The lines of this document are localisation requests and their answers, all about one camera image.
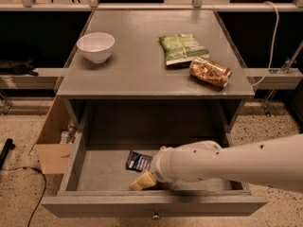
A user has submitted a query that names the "cardboard box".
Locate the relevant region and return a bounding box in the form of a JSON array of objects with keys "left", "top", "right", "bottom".
[{"left": 35, "top": 98, "right": 76, "bottom": 174}]

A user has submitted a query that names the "brown crushed drink can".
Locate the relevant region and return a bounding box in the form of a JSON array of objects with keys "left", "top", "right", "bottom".
[{"left": 189, "top": 56, "right": 232, "bottom": 88}]

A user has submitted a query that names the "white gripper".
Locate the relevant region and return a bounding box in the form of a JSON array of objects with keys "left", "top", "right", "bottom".
[{"left": 130, "top": 147, "right": 173, "bottom": 191}]

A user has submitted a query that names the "grey wooden cabinet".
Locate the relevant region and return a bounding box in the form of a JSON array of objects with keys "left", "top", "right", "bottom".
[{"left": 54, "top": 9, "right": 256, "bottom": 134}]

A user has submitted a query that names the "black object on ledge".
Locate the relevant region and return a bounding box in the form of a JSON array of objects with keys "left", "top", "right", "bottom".
[{"left": 0, "top": 60, "right": 39, "bottom": 77}]

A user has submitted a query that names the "green chip bag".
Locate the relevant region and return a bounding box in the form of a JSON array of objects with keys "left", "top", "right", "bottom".
[{"left": 159, "top": 34, "right": 209, "bottom": 66}]

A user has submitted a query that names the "black pole on floor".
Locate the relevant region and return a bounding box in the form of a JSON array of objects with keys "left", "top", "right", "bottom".
[{"left": 0, "top": 138, "right": 15, "bottom": 169}]

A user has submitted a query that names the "white ceramic bowl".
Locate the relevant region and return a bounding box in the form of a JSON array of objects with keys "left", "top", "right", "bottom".
[{"left": 77, "top": 32, "right": 116, "bottom": 63}]

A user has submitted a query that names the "black floor cable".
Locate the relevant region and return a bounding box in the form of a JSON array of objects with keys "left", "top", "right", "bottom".
[{"left": 0, "top": 166, "right": 47, "bottom": 227}]

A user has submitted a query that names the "open grey top drawer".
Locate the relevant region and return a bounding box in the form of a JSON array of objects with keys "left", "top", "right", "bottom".
[{"left": 40, "top": 101, "right": 269, "bottom": 219}]

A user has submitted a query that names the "dark blue rxbar wrapper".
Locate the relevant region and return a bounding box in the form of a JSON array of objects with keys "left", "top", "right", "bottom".
[{"left": 126, "top": 150, "right": 152, "bottom": 172}]

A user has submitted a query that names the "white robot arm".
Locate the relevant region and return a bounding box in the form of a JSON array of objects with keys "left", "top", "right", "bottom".
[{"left": 130, "top": 134, "right": 303, "bottom": 192}]

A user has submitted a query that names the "metal railing frame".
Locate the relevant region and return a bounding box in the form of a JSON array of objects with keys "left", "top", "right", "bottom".
[{"left": 0, "top": 0, "right": 302, "bottom": 11}]

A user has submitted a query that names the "metal drawer knob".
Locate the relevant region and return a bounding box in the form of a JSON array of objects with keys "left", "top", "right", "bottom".
[{"left": 151, "top": 211, "right": 161, "bottom": 220}]

